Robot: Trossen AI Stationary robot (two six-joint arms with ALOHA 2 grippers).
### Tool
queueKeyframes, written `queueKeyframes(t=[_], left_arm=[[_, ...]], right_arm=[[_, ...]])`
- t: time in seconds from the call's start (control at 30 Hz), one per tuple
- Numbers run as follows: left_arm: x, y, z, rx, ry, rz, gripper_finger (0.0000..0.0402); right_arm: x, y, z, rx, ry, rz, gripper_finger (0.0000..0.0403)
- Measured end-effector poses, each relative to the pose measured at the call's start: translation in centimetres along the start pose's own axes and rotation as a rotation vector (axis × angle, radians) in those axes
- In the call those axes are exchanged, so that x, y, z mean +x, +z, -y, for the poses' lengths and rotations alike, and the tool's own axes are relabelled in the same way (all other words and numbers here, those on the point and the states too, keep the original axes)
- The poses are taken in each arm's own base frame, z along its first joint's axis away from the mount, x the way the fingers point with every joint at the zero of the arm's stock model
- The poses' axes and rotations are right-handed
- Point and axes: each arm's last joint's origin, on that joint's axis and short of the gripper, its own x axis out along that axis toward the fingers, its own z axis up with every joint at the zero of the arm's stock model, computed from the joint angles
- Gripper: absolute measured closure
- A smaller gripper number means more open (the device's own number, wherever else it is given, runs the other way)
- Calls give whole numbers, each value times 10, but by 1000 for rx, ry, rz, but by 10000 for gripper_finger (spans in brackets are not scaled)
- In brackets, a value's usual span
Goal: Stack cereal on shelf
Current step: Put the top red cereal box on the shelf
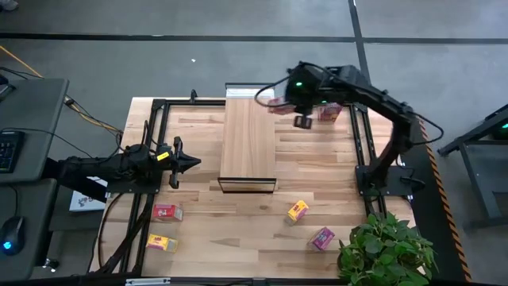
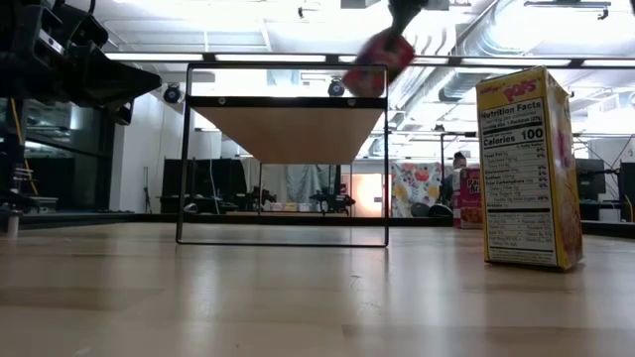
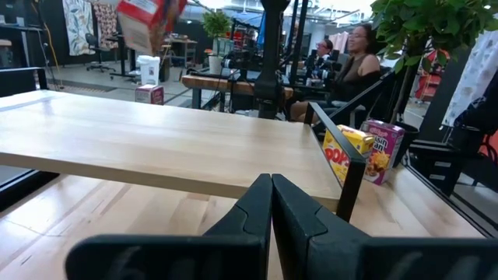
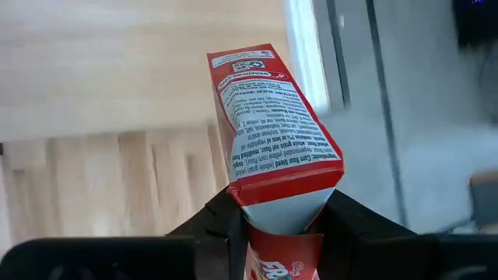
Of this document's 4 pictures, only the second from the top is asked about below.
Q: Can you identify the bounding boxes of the black metal stand frame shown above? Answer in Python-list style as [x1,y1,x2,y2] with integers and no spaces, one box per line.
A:
[439,131,478,199]

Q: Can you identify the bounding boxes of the floral patterned cloth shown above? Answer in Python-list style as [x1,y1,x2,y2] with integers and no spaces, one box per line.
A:
[390,161,444,218]

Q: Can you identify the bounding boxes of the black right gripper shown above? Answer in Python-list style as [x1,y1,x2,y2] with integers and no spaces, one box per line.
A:
[387,0,431,51]

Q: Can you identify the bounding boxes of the orange lit panel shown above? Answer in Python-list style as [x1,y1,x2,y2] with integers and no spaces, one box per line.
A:
[354,173,384,218]

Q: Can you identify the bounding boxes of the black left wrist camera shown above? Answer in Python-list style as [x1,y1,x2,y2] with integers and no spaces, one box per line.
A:
[112,97,134,126]

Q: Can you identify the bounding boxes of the long ceiling light bar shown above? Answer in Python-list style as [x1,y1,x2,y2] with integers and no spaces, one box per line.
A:
[103,52,635,69]

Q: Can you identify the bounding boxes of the small red cereal box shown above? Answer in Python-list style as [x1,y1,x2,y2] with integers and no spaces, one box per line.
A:
[451,167,483,230]

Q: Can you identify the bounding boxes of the person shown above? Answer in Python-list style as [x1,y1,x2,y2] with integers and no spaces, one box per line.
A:
[444,151,468,204]

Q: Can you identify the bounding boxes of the black tripod stand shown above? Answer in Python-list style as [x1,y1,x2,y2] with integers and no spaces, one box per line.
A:
[142,166,153,214]

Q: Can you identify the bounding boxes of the grey storage bin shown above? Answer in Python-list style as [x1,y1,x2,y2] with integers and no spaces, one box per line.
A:
[22,196,60,214]

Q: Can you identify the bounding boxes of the black partition panel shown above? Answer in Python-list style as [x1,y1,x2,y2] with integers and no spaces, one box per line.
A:
[161,158,248,214]

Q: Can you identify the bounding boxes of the black rig post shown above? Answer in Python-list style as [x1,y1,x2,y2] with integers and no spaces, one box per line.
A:
[0,103,29,219]

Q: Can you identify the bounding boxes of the grey hanging cloth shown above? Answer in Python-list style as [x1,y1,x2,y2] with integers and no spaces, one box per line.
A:
[285,164,331,204]

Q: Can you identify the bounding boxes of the silver ventilation duct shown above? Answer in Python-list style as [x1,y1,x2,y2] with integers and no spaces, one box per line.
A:
[391,0,527,105]

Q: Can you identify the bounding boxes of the yellow Corn Pops cereal box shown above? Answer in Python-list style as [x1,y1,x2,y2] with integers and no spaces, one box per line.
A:
[475,65,584,272]

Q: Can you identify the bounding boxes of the black ceiling rail fixture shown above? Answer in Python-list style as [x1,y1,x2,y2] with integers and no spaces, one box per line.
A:
[523,0,612,21]

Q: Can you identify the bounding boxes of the black frame wooden shelf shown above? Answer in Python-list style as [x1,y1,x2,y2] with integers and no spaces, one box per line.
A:
[176,61,390,248]

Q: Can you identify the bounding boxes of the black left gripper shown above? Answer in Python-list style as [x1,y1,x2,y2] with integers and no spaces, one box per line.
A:
[0,47,164,108]

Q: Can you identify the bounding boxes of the small white cylinder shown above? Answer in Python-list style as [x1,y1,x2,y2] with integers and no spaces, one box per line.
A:
[5,210,22,237]

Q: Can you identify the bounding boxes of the black computer monitor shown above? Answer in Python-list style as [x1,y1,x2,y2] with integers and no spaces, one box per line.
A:
[617,162,635,223]
[574,158,607,202]

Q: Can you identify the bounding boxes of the yellow cable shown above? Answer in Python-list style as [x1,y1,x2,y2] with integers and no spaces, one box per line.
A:
[10,98,40,195]

